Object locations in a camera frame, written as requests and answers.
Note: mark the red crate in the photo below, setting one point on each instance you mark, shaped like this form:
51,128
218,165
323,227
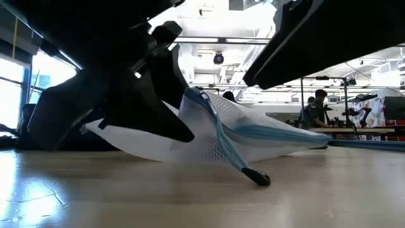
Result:
398,123

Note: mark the long ceiling light bar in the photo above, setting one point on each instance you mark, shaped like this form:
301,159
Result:
196,40

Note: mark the white mesh pouch blue zipper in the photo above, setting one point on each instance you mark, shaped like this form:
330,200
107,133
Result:
196,139

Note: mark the black wallet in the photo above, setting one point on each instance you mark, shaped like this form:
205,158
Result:
321,147

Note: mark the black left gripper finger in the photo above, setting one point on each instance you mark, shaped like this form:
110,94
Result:
139,111
167,76

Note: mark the black monitor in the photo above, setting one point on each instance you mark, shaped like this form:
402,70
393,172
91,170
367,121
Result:
395,107

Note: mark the black background robot arms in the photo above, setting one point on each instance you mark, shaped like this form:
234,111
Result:
364,112

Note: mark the floral patterned cloth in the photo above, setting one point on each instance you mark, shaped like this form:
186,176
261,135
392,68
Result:
378,111

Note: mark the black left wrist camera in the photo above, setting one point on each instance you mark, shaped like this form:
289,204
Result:
167,33

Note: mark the dark blue backpack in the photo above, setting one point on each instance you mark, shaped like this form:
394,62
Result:
82,144

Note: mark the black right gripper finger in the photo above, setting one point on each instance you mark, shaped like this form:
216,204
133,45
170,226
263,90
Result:
316,41
272,47

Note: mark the black ceiling camera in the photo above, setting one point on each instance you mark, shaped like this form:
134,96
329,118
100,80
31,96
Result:
218,58

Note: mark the black background rig frame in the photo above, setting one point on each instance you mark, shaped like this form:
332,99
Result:
301,95

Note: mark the wooden background table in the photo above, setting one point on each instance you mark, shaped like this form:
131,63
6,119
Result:
354,130

